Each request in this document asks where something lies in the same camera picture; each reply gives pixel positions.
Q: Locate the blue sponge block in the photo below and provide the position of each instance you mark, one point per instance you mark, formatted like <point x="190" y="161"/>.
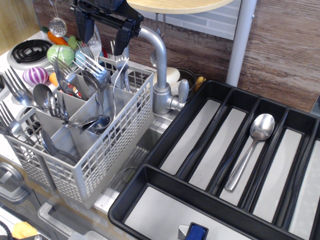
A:
<point x="193" y="231"/>

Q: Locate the steel spoon left compartment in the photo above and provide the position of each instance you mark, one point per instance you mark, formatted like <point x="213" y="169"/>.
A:
<point x="44" y="97"/>

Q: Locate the round wooden shelf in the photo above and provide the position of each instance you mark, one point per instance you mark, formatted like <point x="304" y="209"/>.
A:
<point x="177" y="6"/>

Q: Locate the steel fork back right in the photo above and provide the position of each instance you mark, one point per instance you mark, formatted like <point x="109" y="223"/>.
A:
<point x="121" y="62"/>

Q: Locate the big steel spoon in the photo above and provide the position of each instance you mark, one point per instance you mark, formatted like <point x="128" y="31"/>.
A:
<point x="91" y="85"/>

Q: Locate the white toy vegetable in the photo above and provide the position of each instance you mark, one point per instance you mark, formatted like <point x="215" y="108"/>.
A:
<point x="172" y="75"/>

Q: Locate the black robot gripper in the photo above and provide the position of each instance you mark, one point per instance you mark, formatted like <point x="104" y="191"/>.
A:
<point x="117" y="14"/>

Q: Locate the grey plastic cutlery basket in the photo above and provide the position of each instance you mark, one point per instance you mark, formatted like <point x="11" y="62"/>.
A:
<point x="99" y="156"/>

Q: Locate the steel spoon in tray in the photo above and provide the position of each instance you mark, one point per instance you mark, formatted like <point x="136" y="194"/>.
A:
<point x="261" y="129"/>

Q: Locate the purple striped toy onion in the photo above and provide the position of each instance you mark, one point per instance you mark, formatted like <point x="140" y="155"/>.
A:
<point x="35" y="75"/>

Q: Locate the orange toy carrot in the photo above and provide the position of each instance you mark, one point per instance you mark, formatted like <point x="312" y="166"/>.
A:
<point x="53" y="38"/>

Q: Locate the steel fork lower left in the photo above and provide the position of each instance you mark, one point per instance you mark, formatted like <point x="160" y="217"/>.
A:
<point x="12" y="124"/>

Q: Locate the steel sink basin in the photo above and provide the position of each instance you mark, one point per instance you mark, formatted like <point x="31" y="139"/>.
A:
<point x="143" y="146"/>

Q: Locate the hanging steel skimmer ladle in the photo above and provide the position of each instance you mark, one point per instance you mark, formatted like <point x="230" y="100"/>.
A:
<point x="57" y="25"/>

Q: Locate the black coil stove burner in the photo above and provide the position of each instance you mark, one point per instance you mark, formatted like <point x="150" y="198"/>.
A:
<point x="30" y="51"/>

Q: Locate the silver kitchen faucet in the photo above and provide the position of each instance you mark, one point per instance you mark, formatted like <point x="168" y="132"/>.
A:
<point x="163" y="100"/>

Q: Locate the steel spoon bottom compartment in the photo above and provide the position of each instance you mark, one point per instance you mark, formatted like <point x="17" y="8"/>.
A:
<point x="50" y="147"/>

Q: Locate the green toy cabbage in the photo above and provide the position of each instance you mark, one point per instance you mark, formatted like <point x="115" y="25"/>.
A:
<point x="63" y="52"/>

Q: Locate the steel spoon compartment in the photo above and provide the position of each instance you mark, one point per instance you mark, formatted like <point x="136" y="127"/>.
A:
<point x="50" y="147"/>
<point x="44" y="97"/>

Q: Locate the steel spoon lying front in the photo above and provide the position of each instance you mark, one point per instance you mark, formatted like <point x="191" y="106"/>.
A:
<point x="96" y="122"/>

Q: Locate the tall steel fork back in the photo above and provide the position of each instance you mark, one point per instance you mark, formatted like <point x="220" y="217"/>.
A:
<point x="95" y="44"/>

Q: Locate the black cutlery tray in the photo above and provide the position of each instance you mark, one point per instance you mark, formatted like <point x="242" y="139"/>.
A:
<point x="182" y="179"/>

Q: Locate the steel fork far left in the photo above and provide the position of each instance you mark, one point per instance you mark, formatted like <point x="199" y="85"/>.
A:
<point x="19" y="91"/>

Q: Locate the steel fork centre top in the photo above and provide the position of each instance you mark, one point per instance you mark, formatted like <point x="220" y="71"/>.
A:
<point x="100" y="76"/>

